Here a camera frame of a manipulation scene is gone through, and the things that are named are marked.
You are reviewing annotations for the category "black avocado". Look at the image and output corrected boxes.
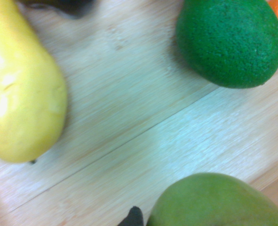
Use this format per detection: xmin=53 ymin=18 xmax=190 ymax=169
xmin=16 ymin=0 xmax=97 ymax=20

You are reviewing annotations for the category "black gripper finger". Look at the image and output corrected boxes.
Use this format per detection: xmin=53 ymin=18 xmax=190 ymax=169
xmin=117 ymin=206 xmax=146 ymax=226

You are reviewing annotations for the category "light wooden tray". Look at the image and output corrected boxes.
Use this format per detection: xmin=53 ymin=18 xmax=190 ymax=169
xmin=0 ymin=0 xmax=278 ymax=226

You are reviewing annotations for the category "green apple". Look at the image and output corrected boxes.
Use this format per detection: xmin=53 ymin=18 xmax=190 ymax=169
xmin=146 ymin=172 xmax=278 ymax=226

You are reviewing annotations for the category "green lime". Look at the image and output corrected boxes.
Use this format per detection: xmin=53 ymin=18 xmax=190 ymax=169
xmin=175 ymin=0 xmax=278 ymax=89

